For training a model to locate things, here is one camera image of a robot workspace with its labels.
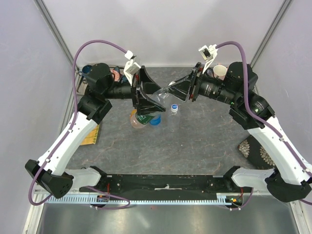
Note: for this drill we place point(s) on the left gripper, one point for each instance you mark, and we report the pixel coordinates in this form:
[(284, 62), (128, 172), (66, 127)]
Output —
[(144, 105)]

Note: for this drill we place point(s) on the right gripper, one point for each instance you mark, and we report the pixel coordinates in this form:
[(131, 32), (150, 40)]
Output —
[(182, 88)]

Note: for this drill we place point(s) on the clear bottle green label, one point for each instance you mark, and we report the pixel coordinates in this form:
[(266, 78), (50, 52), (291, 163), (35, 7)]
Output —
[(149, 109)]

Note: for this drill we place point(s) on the Pocari Sweat bottle cap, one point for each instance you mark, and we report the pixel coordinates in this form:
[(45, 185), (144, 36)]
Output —
[(174, 108)]

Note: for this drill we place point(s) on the clear Pocari Sweat bottle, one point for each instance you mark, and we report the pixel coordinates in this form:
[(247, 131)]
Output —
[(174, 120)]

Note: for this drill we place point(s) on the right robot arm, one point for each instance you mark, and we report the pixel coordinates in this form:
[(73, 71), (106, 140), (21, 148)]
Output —
[(291, 178)]

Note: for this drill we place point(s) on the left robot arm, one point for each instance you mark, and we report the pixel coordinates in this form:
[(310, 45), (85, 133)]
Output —
[(103, 84)]

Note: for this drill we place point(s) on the blue water bottle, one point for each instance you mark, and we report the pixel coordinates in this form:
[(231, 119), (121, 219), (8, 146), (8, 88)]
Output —
[(156, 120)]

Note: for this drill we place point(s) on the orange drink bottle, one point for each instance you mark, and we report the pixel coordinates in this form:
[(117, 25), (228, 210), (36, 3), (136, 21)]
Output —
[(135, 120)]

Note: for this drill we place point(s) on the blue star-shaped dish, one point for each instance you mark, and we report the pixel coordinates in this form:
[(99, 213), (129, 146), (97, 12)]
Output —
[(123, 79)]

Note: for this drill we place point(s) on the red patterned bowl on tray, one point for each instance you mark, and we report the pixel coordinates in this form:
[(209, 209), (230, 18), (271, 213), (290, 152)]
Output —
[(116, 74)]

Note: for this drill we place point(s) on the pink plastic cup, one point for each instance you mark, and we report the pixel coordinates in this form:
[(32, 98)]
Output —
[(219, 72)]

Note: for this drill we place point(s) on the metal tray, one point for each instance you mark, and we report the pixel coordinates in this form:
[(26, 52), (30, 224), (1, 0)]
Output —
[(82, 83)]

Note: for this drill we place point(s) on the blue ceramic cup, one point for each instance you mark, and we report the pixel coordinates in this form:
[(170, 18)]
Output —
[(85, 70)]

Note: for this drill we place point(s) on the yellow woven plate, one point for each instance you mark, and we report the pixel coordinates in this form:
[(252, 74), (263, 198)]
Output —
[(91, 138)]

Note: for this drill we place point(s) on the black floral rectangular dish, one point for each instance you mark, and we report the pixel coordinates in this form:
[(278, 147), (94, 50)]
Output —
[(255, 153)]

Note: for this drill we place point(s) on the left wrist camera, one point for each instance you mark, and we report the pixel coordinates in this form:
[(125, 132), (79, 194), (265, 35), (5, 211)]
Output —
[(131, 67)]

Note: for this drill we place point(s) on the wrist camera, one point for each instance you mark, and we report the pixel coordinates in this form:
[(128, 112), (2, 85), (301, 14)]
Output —
[(209, 53), (131, 67)]

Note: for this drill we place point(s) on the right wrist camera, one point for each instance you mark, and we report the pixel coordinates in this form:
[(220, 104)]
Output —
[(209, 53)]

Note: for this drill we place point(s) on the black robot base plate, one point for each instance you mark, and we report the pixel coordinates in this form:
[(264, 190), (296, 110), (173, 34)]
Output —
[(134, 186)]

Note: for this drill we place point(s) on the blue cable duct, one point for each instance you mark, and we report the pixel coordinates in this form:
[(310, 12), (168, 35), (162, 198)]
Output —
[(95, 199)]

